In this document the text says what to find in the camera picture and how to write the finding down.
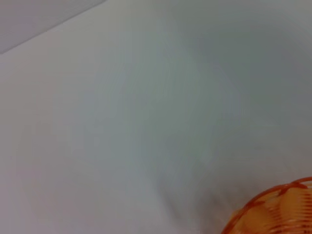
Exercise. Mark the orange woven plastic basket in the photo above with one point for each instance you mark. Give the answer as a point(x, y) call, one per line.
point(280, 209)

